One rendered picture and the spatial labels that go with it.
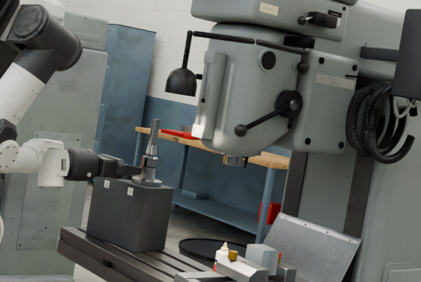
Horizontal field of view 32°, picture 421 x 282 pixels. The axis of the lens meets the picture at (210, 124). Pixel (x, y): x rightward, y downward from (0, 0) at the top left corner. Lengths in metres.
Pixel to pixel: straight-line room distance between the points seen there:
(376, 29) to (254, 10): 0.45
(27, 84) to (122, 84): 7.44
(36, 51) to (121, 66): 7.40
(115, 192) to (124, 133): 7.07
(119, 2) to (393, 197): 8.61
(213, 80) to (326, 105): 0.32
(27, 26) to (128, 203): 0.68
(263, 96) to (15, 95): 0.57
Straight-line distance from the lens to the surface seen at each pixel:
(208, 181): 8.44
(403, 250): 2.17
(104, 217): 2.24
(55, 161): 1.97
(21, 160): 1.85
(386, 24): 2.09
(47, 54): 1.73
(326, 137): 1.94
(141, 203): 2.13
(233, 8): 1.76
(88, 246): 2.21
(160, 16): 9.57
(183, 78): 1.69
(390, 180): 2.07
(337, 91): 1.94
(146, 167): 2.17
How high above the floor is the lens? 1.47
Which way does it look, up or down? 3 degrees down
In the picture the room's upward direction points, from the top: 9 degrees clockwise
